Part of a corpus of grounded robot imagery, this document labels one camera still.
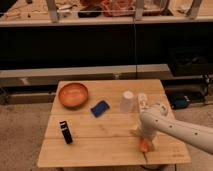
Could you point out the tan wooden gripper body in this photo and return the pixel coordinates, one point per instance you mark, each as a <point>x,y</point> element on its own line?
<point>140,134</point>

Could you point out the orange pepper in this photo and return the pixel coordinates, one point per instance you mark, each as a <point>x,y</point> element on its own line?
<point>144,145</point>

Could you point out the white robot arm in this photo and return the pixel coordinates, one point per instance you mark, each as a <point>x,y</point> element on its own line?
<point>154,118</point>

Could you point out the orange ceramic bowl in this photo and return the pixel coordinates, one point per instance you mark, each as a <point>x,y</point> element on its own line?
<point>73,95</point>

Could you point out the white plastic bottle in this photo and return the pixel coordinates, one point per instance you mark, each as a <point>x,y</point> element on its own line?
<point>142,102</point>

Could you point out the white upside-down cup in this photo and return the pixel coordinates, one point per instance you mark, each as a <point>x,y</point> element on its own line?
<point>126,104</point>

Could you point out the black bag on floor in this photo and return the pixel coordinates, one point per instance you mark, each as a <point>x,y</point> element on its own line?
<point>179,101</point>

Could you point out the blue sponge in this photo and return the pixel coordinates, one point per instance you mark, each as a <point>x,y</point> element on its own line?
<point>99,108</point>

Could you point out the wooden folding table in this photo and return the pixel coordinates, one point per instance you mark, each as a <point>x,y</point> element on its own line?
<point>106,140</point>

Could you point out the long wooden bench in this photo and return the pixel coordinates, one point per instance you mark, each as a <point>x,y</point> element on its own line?
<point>51,76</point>

